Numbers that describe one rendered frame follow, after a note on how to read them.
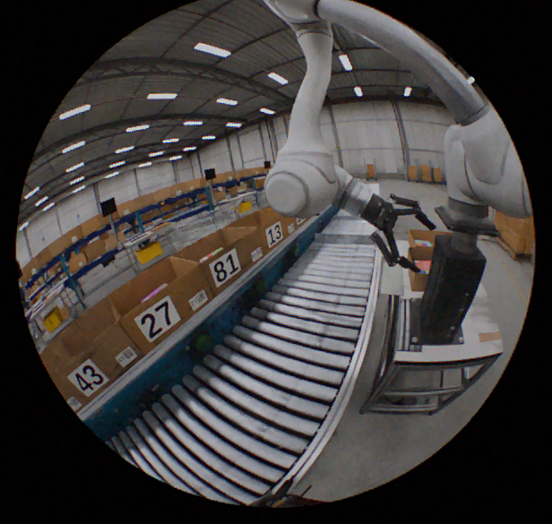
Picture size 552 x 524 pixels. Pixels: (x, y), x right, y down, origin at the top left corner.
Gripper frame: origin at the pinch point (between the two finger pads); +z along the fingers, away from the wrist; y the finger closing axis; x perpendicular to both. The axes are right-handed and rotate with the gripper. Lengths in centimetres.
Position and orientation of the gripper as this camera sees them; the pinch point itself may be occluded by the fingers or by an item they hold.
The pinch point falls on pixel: (424, 246)
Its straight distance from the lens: 54.2
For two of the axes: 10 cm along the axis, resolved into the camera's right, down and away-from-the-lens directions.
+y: 5.5, -8.3, 0.2
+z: 8.1, 5.3, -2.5
